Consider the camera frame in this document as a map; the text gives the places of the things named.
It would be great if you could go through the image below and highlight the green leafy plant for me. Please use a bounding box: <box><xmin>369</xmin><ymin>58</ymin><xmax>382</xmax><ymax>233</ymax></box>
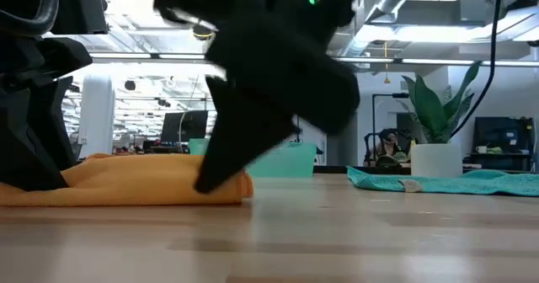
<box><xmin>402</xmin><ymin>60</ymin><xmax>483</xmax><ymax>145</ymax></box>

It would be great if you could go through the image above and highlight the wide dark monitor with stickers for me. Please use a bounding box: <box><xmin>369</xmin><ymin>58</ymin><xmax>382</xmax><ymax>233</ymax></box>
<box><xmin>474</xmin><ymin>116</ymin><xmax>536</xmax><ymax>153</ymax></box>

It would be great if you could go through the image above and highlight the white building column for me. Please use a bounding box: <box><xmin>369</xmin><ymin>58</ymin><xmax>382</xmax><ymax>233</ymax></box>
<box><xmin>78</xmin><ymin>74</ymin><xmax>115</xmax><ymax>160</ymax></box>

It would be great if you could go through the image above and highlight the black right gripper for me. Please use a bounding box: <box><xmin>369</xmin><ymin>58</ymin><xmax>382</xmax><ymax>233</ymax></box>
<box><xmin>153</xmin><ymin>0</ymin><xmax>366</xmax><ymax>195</ymax></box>

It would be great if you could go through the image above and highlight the person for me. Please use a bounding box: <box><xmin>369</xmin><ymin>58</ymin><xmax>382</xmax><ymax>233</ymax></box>
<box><xmin>370</xmin><ymin>129</ymin><xmax>412</xmax><ymax>166</ymax></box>

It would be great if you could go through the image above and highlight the black desk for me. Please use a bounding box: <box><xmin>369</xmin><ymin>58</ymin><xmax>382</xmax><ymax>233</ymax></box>
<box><xmin>465</xmin><ymin>151</ymin><xmax>539</xmax><ymax>173</ymax></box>

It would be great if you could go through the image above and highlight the orange microfiber towel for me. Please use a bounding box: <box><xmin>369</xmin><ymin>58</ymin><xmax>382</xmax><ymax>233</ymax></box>
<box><xmin>0</xmin><ymin>152</ymin><xmax>254</xmax><ymax>207</ymax></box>

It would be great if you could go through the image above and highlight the teal microfiber towel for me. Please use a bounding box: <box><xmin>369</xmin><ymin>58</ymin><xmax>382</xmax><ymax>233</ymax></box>
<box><xmin>346</xmin><ymin>166</ymin><xmax>539</xmax><ymax>198</ymax></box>

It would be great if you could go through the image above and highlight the white round plant pot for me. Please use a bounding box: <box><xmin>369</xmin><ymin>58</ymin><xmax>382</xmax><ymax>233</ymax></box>
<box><xmin>410</xmin><ymin>143</ymin><xmax>463</xmax><ymax>179</ymax></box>

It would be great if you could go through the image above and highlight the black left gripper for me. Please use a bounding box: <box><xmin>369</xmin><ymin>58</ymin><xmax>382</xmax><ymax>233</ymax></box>
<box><xmin>0</xmin><ymin>36</ymin><xmax>93</xmax><ymax>192</ymax></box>

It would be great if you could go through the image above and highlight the black computer monitor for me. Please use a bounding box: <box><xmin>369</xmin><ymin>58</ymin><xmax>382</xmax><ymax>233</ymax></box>
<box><xmin>160</xmin><ymin>109</ymin><xmax>210</xmax><ymax>144</ymax></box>

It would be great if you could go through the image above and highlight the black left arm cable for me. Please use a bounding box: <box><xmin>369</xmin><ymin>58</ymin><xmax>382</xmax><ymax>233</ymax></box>
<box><xmin>0</xmin><ymin>0</ymin><xmax>60</xmax><ymax>38</ymax></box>

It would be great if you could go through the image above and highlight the black hanging cable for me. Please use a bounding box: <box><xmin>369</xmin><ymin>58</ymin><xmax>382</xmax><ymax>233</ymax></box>
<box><xmin>452</xmin><ymin>0</ymin><xmax>504</xmax><ymax>139</ymax></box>

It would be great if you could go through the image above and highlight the black ceiling camera dome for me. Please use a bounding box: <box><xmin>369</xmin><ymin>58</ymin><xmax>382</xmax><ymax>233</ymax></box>
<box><xmin>192</xmin><ymin>24</ymin><xmax>213</xmax><ymax>40</ymax></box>

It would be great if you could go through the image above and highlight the black overhead light rail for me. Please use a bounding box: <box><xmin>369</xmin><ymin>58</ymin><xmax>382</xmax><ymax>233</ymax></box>
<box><xmin>90</xmin><ymin>51</ymin><xmax>539</xmax><ymax>67</ymax></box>

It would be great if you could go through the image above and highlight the translucent teal plastic basket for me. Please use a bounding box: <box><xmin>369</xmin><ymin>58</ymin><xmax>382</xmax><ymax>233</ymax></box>
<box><xmin>189</xmin><ymin>138</ymin><xmax>318</xmax><ymax>179</ymax></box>

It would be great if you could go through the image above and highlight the black pole stand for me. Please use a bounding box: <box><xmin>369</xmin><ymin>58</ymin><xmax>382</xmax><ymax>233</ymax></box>
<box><xmin>371</xmin><ymin>92</ymin><xmax>409</xmax><ymax>166</ymax></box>

